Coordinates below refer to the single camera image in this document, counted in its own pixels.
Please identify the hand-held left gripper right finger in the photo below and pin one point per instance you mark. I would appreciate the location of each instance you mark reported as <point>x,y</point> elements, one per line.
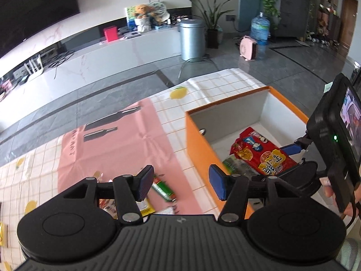
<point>218,183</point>

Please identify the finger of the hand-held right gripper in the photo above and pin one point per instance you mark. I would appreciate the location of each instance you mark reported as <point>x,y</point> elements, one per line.
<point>304,175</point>
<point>293,148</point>

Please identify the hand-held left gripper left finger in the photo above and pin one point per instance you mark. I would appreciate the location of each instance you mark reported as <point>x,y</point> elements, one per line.
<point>145,183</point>

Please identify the small green snack packet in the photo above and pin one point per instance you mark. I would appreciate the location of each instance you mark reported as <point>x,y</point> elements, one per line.
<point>163,189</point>

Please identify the yellow snack packet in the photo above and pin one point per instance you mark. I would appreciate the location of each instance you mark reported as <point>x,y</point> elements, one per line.
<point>146,209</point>

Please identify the red snack packet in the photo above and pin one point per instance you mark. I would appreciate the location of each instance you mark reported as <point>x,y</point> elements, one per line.
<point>262,155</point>

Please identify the orange cardboard box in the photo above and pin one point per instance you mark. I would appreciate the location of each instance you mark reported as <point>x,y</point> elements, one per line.
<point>200,149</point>

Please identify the person's right hand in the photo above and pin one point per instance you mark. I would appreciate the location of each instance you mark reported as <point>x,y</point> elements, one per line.
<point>328,192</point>

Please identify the pink bottle print mat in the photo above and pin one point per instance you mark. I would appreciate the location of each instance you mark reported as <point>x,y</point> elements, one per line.
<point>112,152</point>

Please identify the person's patterned clothing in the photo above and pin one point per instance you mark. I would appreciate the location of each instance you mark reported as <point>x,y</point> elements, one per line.
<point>349,255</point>

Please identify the pink space heater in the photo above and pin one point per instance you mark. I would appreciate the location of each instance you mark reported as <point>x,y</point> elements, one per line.
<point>248,48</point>

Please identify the brown wooden door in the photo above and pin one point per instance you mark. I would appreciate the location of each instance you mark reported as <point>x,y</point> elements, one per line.
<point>349,19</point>

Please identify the blue water jug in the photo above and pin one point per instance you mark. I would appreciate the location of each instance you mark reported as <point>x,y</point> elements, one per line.
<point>260,34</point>

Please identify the dark grey cabinet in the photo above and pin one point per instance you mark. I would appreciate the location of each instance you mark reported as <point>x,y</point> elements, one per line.
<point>292,12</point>

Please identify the white marble television cabinet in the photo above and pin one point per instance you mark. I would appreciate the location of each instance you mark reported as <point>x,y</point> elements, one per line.
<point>98,59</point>

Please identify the silver trash can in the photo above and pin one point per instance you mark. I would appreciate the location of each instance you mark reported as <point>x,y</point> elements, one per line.
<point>192,41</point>

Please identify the white flat tablet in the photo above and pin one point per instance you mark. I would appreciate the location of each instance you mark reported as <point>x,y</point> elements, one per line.
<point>132,34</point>

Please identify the red square box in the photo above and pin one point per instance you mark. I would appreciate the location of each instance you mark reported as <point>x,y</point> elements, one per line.
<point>110,34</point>

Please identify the tall leafy potted plant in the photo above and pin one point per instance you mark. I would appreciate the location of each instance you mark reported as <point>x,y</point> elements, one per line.
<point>211,17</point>

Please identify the blue tissue box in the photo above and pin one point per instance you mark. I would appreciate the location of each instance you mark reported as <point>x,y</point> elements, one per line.
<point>163,26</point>

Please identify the white router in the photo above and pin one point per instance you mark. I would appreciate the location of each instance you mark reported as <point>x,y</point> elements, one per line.
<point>33,69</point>

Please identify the teddy bear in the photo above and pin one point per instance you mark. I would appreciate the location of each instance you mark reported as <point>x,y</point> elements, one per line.
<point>143,18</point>

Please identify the blue picture card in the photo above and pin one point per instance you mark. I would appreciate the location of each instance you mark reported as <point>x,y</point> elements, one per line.
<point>130,17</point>

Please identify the round painted fan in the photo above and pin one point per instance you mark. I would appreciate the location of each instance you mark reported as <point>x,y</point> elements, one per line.
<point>160,11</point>

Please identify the wall socket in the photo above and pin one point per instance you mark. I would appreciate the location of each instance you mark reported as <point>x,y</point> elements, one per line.
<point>230,18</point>

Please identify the black wall television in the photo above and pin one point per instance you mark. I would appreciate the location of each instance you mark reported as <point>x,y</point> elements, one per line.
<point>33,8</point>

